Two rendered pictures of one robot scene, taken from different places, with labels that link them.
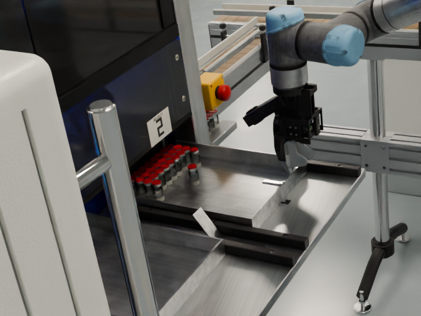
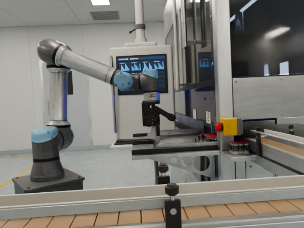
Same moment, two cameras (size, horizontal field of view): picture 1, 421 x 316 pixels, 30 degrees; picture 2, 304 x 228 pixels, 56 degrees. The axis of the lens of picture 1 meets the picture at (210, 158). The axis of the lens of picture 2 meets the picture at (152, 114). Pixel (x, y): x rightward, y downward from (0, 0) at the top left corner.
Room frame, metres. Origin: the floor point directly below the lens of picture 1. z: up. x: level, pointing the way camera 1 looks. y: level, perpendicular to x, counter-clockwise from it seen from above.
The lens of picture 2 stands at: (2.56, -1.00, 1.13)
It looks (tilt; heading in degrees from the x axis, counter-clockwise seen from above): 3 degrees down; 143
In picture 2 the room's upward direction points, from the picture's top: 3 degrees counter-clockwise
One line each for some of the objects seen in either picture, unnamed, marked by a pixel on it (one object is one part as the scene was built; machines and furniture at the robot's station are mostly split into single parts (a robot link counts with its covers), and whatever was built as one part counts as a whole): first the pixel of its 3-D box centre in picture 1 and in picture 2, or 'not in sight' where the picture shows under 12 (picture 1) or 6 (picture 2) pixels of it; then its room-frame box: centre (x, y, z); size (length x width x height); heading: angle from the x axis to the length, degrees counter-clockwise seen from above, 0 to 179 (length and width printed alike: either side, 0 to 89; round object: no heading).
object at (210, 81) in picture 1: (206, 91); (230, 126); (1.79, -0.01, 1.00); 0.08 x 0.07 x 0.07; 56
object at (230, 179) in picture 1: (211, 182); (187, 142); (1.51, 0.01, 0.90); 0.34 x 0.26 x 0.04; 56
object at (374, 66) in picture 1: (379, 160); not in sight; (2.28, -0.55, 0.46); 0.09 x 0.09 x 0.77; 56
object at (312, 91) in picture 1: (295, 111); (151, 114); (1.46, -0.19, 1.06); 0.09 x 0.08 x 0.12; 56
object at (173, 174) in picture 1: (168, 172); (209, 139); (1.57, 0.10, 0.91); 0.18 x 0.02 x 0.05; 146
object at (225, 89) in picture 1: (222, 92); (219, 126); (1.77, -0.05, 0.99); 0.04 x 0.04 x 0.04; 56
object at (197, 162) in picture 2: not in sight; (183, 146); (0.85, 0.58, 0.73); 1.98 x 0.01 x 0.25; 146
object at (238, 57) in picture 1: (216, 71); (301, 154); (2.11, -0.05, 0.92); 0.69 x 0.16 x 0.16; 146
